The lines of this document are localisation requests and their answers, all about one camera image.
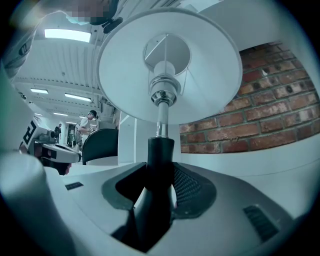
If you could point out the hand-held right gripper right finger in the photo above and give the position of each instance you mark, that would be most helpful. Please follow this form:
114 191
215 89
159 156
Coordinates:
225 212

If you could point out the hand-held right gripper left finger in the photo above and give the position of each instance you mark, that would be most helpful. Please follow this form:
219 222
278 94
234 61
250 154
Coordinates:
100 190

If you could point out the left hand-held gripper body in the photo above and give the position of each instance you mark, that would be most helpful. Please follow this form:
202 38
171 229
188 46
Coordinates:
28 136

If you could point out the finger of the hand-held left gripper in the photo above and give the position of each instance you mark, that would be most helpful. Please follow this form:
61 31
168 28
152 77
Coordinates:
66 153

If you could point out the white table lamp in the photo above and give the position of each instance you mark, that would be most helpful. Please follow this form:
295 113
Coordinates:
125 75

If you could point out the black chair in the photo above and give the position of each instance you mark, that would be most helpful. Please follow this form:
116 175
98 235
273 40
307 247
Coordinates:
100 145

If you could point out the narrow ceiling light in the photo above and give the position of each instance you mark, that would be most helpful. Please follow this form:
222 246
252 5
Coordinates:
78 97
60 114
39 90

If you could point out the person's grey shirt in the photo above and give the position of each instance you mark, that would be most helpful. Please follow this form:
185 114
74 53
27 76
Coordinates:
15 100

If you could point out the large rectangular ceiling light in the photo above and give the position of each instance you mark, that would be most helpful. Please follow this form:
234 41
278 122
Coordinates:
67 35

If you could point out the blue face mask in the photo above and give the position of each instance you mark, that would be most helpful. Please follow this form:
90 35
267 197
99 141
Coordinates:
77 20

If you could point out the person's head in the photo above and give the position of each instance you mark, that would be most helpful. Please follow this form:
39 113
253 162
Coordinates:
90 8

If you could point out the black head-mounted camera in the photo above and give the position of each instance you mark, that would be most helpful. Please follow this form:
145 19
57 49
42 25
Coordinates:
112 25

